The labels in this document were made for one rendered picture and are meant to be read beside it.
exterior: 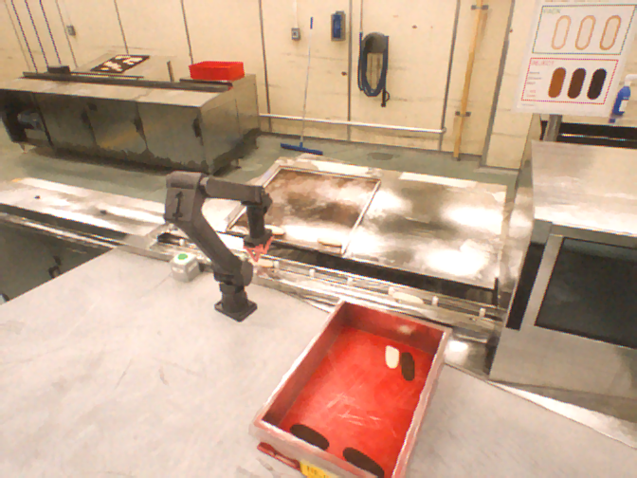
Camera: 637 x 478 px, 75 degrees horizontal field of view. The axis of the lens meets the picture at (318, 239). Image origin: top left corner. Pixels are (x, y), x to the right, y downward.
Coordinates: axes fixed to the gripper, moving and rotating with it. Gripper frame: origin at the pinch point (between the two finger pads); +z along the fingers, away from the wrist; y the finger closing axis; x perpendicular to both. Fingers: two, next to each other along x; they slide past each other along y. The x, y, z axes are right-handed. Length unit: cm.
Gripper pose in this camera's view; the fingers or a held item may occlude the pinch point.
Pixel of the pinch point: (260, 255)
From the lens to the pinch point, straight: 150.6
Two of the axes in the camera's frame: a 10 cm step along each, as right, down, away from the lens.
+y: -3.9, 4.9, -7.8
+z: 0.2, 8.5, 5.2
